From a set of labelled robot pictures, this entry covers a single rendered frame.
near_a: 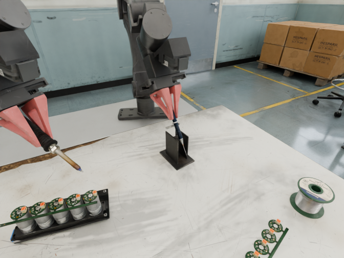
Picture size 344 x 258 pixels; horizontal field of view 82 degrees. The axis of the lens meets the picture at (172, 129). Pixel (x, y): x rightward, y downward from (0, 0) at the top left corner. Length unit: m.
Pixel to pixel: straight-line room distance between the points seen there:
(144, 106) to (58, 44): 2.31
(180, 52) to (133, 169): 0.30
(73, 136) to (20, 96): 0.32
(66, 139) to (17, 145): 0.13
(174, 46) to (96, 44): 2.58
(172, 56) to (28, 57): 0.22
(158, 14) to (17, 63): 0.25
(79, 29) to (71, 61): 0.39
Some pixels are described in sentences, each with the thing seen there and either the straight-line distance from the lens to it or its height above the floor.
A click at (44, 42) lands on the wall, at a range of 2.91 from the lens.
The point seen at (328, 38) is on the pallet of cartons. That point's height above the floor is 0.64.
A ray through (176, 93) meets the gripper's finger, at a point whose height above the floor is 0.92.
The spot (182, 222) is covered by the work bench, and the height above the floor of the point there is 0.75.
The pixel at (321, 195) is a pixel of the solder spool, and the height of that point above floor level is 0.80.
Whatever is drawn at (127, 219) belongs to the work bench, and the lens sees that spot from 0.43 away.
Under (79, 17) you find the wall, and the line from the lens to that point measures 2.90.
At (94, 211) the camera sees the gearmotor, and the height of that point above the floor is 0.78.
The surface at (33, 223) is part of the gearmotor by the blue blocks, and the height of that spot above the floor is 0.78.
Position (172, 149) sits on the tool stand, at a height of 0.79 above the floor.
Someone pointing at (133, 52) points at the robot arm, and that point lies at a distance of 0.68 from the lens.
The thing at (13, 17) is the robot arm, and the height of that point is 1.09.
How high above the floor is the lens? 1.11
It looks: 34 degrees down
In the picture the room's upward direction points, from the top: straight up
